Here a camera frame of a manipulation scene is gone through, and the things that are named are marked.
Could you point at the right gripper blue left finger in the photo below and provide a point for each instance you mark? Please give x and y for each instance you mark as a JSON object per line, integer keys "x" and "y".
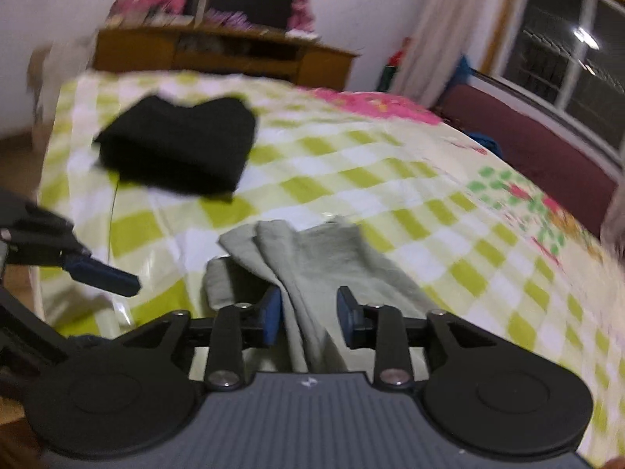
{"x": 261, "y": 322}

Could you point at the left beige curtain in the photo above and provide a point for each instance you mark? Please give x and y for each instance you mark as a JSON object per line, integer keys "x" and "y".
{"x": 443, "y": 33}

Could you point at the wooden side cabinet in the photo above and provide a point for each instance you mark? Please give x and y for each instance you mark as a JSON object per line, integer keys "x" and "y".
{"x": 214, "y": 50}

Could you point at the pink floral quilt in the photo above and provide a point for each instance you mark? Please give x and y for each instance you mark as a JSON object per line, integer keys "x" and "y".
{"x": 476, "y": 161}

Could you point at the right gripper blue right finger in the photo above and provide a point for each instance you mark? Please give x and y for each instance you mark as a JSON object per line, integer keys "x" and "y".
{"x": 355, "y": 320}

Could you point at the red green bag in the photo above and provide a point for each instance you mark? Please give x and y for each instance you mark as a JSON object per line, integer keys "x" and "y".
{"x": 388, "y": 72}

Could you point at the green checked plastic bed sheet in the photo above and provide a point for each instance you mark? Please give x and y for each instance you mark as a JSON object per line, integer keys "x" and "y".
{"x": 311, "y": 162}

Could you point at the folded black garment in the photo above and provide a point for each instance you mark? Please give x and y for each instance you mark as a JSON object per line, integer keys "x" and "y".
{"x": 199, "y": 150}

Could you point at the maroon sofa bench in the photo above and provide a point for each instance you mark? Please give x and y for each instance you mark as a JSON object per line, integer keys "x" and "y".
{"x": 560, "y": 169}

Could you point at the grey-green pants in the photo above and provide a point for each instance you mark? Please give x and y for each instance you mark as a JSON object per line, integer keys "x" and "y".
{"x": 308, "y": 267}

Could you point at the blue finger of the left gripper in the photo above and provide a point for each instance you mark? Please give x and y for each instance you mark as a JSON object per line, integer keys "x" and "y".
{"x": 86, "y": 270}

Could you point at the barred window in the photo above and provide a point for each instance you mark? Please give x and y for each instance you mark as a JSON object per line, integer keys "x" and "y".
{"x": 566, "y": 57}

